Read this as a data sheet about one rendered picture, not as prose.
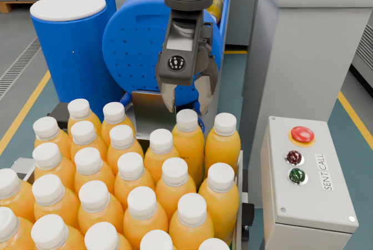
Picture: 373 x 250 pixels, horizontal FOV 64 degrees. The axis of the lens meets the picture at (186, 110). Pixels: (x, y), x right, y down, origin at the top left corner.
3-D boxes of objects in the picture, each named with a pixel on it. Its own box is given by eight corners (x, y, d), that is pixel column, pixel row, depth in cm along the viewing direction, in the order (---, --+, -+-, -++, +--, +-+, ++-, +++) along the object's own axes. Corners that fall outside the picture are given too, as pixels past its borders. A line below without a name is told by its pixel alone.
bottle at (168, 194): (180, 259, 54) (178, 198, 42) (151, 236, 57) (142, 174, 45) (202, 230, 58) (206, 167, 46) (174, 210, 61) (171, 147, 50)
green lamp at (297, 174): (303, 172, 43) (305, 167, 43) (306, 184, 42) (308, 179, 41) (287, 170, 44) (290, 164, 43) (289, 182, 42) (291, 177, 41)
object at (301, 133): (311, 131, 50) (312, 126, 49) (314, 146, 47) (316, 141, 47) (288, 128, 51) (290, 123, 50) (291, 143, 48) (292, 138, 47)
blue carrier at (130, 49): (231, -2, 144) (235, -71, 126) (218, 111, 77) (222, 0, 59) (174, -3, 148) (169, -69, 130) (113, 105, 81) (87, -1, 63)
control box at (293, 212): (311, 159, 59) (327, 119, 52) (334, 262, 43) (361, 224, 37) (260, 153, 60) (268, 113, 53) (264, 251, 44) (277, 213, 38)
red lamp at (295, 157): (300, 154, 46) (302, 149, 45) (302, 165, 44) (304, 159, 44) (285, 153, 46) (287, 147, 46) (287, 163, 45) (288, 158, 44)
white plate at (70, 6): (114, -6, 124) (114, -4, 125) (50, -9, 126) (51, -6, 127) (90, 20, 103) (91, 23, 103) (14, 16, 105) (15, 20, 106)
